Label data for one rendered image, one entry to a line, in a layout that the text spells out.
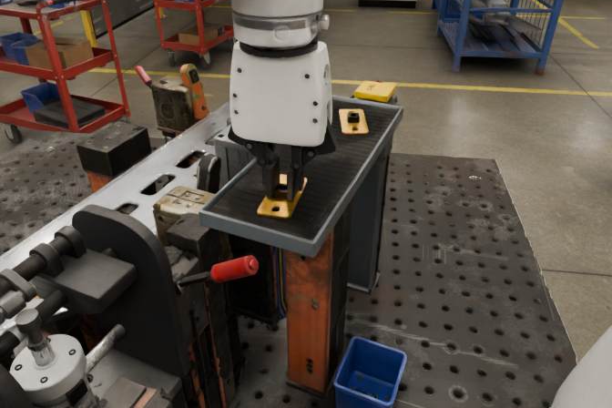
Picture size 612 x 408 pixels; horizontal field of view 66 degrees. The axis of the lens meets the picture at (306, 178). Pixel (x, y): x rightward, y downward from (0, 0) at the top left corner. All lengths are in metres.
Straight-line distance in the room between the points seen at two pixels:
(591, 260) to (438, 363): 1.66
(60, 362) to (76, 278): 0.07
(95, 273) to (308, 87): 0.27
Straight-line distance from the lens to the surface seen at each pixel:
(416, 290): 1.12
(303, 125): 0.47
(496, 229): 1.34
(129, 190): 0.91
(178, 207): 0.69
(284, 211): 0.52
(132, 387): 0.50
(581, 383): 0.21
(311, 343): 0.82
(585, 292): 2.37
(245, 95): 0.48
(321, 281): 0.71
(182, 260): 0.61
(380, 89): 0.85
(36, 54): 3.13
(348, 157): 0.63
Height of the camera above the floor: 1.47
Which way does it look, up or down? 32 degrees down
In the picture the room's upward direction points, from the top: straight up
